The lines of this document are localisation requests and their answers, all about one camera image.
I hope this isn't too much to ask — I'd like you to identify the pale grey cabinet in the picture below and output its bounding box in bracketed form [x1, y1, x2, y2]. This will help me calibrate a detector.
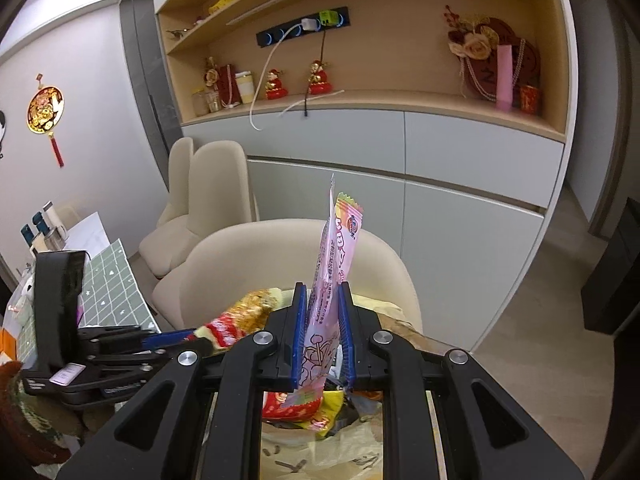
[180, 107, 568, 356]

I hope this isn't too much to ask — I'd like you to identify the white charger with cable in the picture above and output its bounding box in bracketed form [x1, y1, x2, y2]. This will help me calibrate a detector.
[248, 17, 346, 133]

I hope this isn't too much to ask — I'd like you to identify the wooden wall shelf unit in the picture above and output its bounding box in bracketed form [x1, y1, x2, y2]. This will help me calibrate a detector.
[152, 0, 573, 143]

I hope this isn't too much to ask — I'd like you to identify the red gold snack bag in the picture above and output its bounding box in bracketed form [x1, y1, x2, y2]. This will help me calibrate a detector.
[263, 390, 325, 428]

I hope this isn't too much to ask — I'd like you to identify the black furniture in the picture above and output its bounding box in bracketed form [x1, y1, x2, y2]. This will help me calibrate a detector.
[580, 195, 640, 336]

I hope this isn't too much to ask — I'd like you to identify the beige upholstered chair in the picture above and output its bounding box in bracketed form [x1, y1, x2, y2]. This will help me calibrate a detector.
[156, 137, 197, 228]
[139, 140, 260, 278]
[152, 219, 423, 341]

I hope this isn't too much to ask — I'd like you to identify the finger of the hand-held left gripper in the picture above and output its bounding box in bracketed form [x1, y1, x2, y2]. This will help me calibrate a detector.
[80, 326, 199, 352]
[85, 351, 171, 374]

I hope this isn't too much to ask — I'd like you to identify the pink tall box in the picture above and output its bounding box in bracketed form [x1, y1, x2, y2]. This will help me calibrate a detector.
[496, 45, 515, 111]

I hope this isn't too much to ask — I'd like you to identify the red flower gift box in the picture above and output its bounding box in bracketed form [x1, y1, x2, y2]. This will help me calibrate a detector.
[202, 56, 238, 110]

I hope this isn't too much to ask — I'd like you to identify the black power strip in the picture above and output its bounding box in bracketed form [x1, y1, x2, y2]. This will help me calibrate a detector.
[256, 6, 350, 49]

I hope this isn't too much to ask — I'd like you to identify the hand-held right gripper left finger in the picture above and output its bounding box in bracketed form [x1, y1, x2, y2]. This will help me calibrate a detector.
[56, 282, 307, 480]

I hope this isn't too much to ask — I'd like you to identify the heart flower decoration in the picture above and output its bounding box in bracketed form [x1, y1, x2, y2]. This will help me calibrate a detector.
[445, 5, 543, 103]

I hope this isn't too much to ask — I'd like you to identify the red gold wall ornament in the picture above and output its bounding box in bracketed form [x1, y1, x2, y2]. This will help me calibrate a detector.
[26, 74, 66, 168]

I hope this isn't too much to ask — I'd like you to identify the red doll figurine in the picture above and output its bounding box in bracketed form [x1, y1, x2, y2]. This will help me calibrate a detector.
[265, 68, 289, 100]
[307, 60, 332, 95]

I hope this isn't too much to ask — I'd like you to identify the pink snack packet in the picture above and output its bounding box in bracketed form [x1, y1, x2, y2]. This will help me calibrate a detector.
[295, 174, 363, 396]

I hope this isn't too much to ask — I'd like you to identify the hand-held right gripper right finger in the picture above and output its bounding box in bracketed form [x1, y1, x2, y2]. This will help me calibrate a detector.
[337, 282, 586, 480]

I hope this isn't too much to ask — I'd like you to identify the yellow red snack wrapper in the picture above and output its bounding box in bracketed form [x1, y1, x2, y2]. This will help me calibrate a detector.
[194, 287, 283, 351]

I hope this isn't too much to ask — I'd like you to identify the beige tumbler cup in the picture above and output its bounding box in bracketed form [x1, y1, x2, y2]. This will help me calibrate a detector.
[235, 71, 256, 106]

